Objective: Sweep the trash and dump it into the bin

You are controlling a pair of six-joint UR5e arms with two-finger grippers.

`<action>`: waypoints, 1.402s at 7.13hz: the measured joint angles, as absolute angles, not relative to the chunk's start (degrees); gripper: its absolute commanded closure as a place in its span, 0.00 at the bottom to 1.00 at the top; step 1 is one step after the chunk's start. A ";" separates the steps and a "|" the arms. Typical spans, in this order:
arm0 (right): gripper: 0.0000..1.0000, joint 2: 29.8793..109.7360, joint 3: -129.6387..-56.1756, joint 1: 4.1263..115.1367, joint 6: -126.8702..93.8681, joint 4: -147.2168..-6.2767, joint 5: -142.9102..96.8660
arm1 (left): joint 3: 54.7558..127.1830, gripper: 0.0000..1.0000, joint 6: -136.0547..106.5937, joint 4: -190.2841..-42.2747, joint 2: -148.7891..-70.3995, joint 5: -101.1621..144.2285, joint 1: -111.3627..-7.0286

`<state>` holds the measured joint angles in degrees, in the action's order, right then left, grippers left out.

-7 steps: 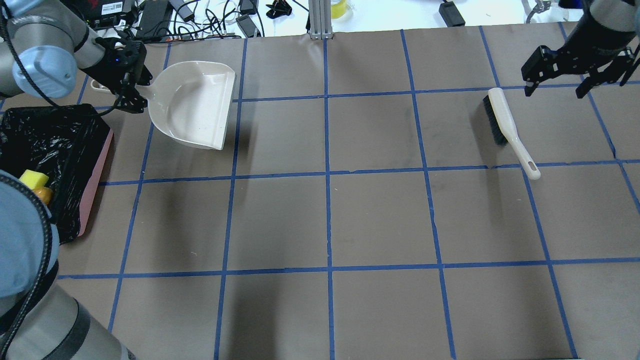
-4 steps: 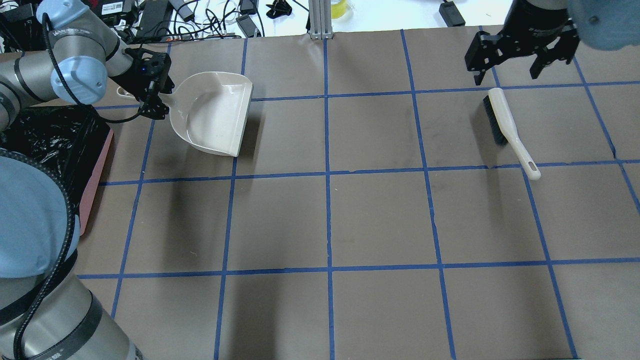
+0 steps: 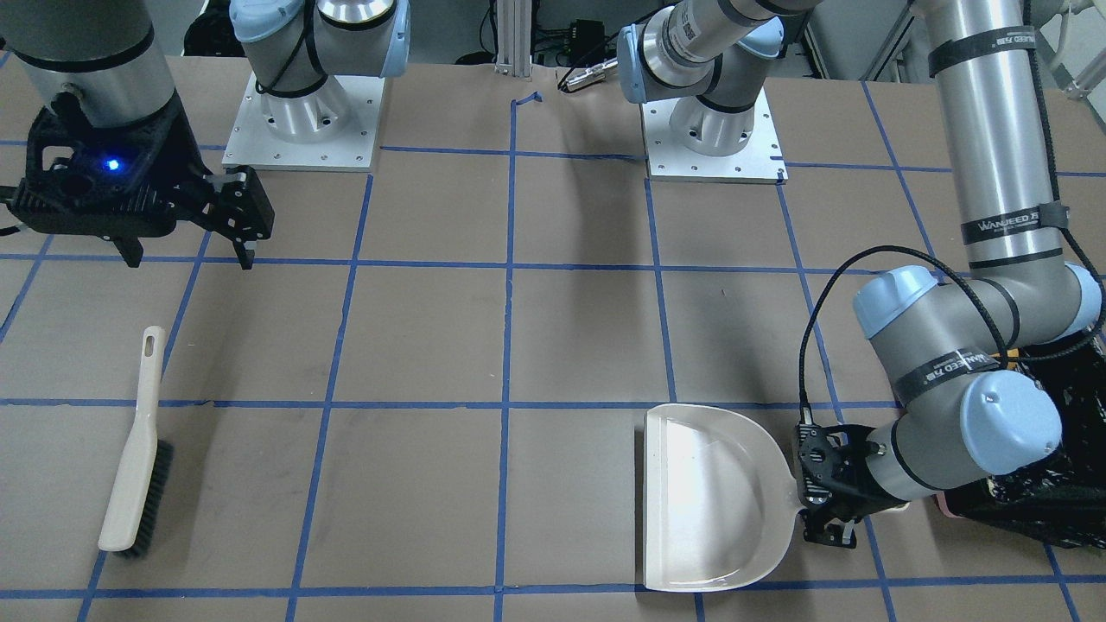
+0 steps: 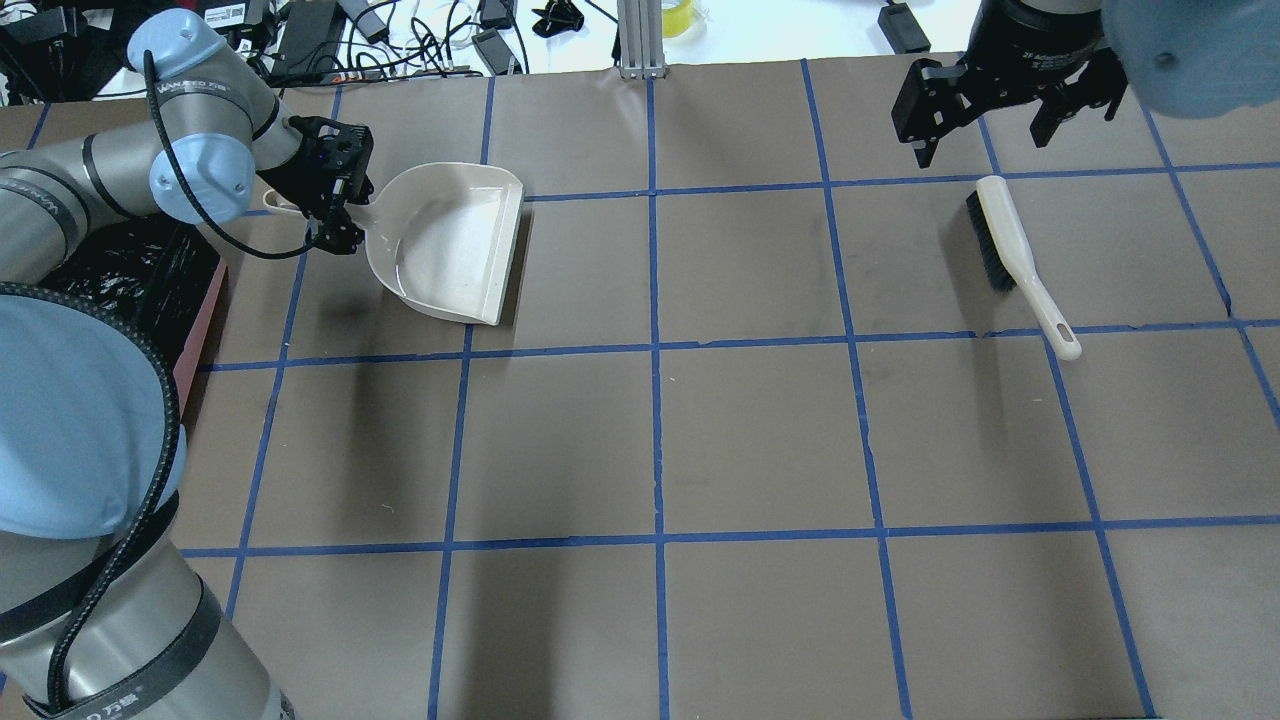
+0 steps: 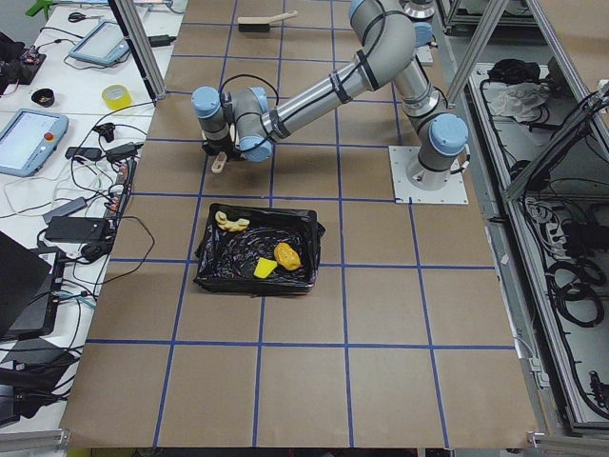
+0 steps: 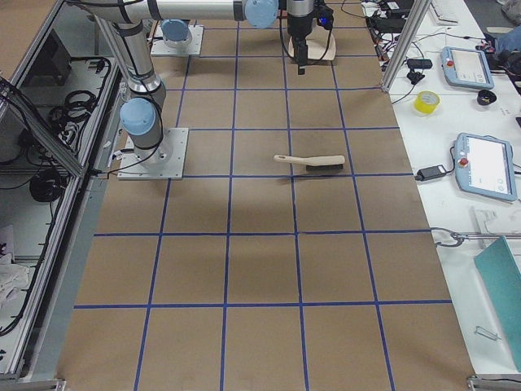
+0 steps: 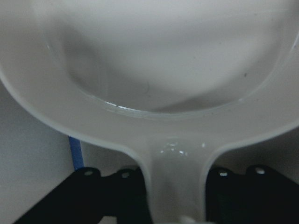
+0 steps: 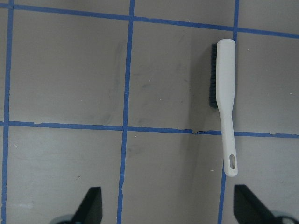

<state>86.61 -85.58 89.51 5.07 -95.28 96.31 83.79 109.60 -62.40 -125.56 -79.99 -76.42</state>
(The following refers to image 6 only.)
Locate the beige plastic dustpan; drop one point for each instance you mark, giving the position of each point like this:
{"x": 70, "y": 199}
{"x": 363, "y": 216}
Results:
{"x": 321, "y": 46}

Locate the beige hand brush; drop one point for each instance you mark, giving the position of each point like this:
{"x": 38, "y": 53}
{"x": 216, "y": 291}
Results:
{"x": 314, "y": 162}

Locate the yellow tape roll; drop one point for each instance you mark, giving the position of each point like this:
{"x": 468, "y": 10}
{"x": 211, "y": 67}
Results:
{"x": 426, "y": 102}

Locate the far teach pendant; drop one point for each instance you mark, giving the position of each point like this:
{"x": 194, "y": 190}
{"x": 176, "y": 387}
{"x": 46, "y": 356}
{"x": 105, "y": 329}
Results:
{"x": 466, "y": 68}

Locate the teach pendant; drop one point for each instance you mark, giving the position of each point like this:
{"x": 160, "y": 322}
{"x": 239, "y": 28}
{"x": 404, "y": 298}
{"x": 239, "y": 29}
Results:
{"x": 466, "y": 68}
{"x": 484, "y": 166}

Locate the black power adapter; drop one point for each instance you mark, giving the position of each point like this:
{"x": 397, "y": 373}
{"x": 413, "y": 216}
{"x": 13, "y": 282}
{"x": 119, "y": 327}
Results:
{"x": 430, "y": 173}

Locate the black small bowl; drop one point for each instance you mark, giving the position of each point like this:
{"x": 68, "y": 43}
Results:
{"x": 485, "y": 98}

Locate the near teach pendant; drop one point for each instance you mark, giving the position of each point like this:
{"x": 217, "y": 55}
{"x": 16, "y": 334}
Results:
{"x": 484, "y": 166}

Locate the metal carabiner hook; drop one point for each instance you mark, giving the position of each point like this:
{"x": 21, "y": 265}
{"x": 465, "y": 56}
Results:
{"x": 447, "y": 238}

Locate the white crumpled cloth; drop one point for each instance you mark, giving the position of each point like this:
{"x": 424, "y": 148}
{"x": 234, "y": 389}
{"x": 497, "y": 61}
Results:
{"x": 14, "y": 277}

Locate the aluminium frame post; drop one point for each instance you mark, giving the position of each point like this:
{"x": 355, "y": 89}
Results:
{"x": 416, "y": 16}

